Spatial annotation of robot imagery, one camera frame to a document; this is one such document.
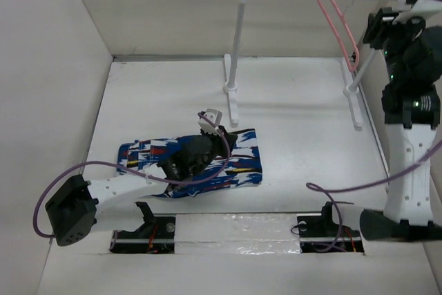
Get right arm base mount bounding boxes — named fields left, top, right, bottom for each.
left=291, top=202, right=365, bottom=254

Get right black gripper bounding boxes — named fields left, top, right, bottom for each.
left=362, top=8, right=425, bottom=83

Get pink clothes hanger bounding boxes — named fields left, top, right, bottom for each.
left=316, top=0, right=361, bottom=73

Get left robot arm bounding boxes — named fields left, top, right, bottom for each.
left=45, top=127, right=238, bottom=247

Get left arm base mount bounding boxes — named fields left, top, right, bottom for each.
left=109, top=202, right=176, bottom=255

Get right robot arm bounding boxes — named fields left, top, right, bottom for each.
left=360, top=7, right=441, bottom=242

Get white metal clothes rack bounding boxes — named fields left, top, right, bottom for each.
left=223, top=0, right=405, bottom=129

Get blue patterned trousers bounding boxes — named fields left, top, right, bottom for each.
left=117, top=129, right=262, bottom=199

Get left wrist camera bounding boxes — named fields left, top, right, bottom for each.
left=198, top=108, right=222, bottom=135

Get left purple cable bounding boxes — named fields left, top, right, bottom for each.
left=32, top=113, right=231, bottom=239

